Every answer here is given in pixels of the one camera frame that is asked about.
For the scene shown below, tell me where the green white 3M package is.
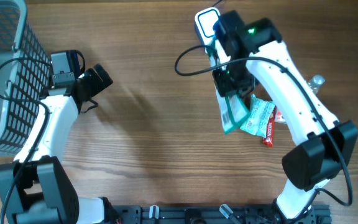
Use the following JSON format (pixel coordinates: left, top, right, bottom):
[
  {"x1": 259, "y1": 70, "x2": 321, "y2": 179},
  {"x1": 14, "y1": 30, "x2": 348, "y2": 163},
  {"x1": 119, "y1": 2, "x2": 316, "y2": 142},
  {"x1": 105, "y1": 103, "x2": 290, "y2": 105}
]
[{"x1": 205, "y1": 40, "x2": 249, "y2": 134}]

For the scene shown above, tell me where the light green wipes packet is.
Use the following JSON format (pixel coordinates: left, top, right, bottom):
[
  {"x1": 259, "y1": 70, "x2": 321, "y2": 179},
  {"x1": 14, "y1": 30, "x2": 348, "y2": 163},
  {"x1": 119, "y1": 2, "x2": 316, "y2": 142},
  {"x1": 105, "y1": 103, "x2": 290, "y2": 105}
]
[{"x1": 240, "y1": 95, "x2": 275, "y2": 138}]

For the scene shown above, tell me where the red snack stick packet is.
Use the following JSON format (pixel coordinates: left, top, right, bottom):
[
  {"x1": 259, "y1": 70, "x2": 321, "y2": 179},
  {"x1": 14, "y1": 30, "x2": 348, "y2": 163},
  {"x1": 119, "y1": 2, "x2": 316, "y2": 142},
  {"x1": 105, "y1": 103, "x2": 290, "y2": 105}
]
[{"x1": 262, "y1": 108, "x2": 277, "y2": 147}]

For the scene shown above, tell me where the yellow dish soap bottle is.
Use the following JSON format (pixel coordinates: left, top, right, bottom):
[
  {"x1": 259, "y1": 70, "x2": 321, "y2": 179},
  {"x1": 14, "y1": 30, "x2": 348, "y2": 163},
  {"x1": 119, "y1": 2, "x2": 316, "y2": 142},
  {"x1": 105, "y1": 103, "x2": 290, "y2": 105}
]
[{"x1": 308, "y1": 75, "x2": 325, "y2": 95}]

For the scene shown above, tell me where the red juice carton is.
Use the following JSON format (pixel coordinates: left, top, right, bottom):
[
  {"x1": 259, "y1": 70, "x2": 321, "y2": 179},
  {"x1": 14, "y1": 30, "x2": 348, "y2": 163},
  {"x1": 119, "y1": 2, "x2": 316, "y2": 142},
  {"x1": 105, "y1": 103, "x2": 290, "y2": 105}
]
[{"x1": 275, "y1": 107, "x2": 286, "y2": 124}]

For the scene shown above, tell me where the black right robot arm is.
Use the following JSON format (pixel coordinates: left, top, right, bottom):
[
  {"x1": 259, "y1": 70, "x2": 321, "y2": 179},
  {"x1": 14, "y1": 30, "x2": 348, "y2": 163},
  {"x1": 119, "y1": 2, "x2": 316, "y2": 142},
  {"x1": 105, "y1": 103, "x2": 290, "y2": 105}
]
[{"x1": 213, "y1": 11, "x2": 358, "y2": 223}]

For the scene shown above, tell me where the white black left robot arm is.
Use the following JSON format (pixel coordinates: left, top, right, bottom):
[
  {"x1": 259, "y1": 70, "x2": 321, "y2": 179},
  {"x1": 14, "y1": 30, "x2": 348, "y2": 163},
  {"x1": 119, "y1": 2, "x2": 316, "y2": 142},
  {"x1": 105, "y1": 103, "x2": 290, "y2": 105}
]
[{"x1": 0, "y1": 63, "x2": 120, "y2": 223}]

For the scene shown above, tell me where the white barcode scanner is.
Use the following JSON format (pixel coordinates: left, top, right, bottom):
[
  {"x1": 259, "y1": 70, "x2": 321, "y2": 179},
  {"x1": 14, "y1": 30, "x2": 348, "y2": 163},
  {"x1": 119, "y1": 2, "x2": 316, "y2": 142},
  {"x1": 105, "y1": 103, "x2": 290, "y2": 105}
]
[{"x1": 195, "y1": 7, "x2": 220, "y2": 45}]

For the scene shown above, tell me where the grey plastic shopping basket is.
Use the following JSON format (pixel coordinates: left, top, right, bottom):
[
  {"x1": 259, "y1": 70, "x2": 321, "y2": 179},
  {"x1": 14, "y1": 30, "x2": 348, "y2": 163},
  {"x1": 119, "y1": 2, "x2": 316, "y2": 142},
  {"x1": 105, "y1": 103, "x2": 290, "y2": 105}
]
[{"x1": 0, "y1": 1, "x2": 50, "y2": 157}]

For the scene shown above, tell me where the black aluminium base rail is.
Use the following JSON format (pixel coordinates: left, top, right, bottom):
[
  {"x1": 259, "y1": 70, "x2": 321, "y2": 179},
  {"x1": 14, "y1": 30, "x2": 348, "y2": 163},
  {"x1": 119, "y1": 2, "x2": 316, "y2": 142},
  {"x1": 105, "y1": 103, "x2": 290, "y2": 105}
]
[{"x1": 103, "y1": 197, "x2": 333, "y2": 224}]

